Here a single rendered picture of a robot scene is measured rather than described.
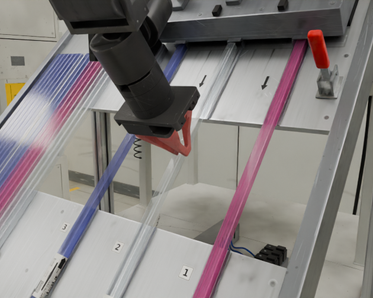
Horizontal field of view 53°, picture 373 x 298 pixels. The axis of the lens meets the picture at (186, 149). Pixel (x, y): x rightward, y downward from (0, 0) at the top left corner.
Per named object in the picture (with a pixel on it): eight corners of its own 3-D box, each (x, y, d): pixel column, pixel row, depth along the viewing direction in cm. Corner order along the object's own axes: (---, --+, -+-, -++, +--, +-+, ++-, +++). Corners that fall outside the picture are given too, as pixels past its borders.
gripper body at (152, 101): (142, 94, 53) (116, 52, 48) (203, 96, 48) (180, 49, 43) (118, 128, 50) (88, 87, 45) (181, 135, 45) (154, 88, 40)
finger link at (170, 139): (171, 132, 59) (144, 87, 52) (211, 136, 55) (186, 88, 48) (150, 167, 55) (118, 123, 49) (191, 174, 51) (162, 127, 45)
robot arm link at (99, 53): (75, 47, 40) (118, 37, 37) (102, 10, 44) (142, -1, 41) (109, 94, 44) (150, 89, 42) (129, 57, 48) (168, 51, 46)
